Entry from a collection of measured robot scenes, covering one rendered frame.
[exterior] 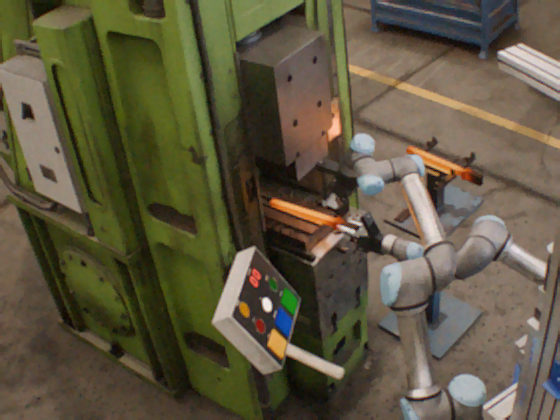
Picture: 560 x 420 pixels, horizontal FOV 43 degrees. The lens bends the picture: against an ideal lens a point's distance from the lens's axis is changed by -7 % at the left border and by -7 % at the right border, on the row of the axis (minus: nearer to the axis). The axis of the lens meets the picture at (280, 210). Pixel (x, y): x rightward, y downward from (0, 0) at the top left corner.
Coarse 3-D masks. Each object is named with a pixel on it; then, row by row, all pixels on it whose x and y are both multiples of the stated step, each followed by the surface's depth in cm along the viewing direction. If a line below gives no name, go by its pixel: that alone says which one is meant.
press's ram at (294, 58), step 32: (288, 32) 261; (320, 32) 258; (256, 64) 244; (288, 64) 246; (320, 64) 262; (256, 96) 253; (288, 96) 252; (320, 96) 268; (256, 128) 263; (288, 128) 258; (320, 128) 275; (288, 160) 264
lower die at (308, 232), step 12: (264, 192) 318; (276, 192) 317; (264, 204) 310; (300, 204) 308; (312, 204) 307; (264, 216) 305; (276, 216) 304; (288, 216) 303; (300, 216) 301; (276, 228) 300; (288, 228) 299; (300, 228) 296; (312, 228) 296; (324, 228) 300; (288, 240) 297; (300, 240) 292; (312, 240) 295
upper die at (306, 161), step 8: (320, 144) 278; (304, 152) 271; (312, 152) 275; (320, 152) 280; (256, 160) 281; (264, 160) 278; (296, 160) 268; (304, 160) 273; (312, 160) 277; (264, 168) 281; (272, 168) 278; (280, 168) 275; (288, 168) 272; (296, 168) 270; (304, 168) 274; (288, 176) 275; (296, 176) 272
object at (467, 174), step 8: (408, 152) 328; (416, 152) 324; (424, 152) 323; (432, 160) 319; (440, 160) 318; (448, 168) 314; (456, 168) 312; (464, 176) 309; (472, 176) 307; (480, 176) 304; (480, 184) 305
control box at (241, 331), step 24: (240, 264) 254; (264, 264) 259; (240, 288) 243; (264, 288) 254; (288, 288) 266; (216, 312) 240; (240, 312) 237; (264, 312) 248; (288, 312) 260; (240, 336) 238; (264, 336) 243; (264, 360) 243
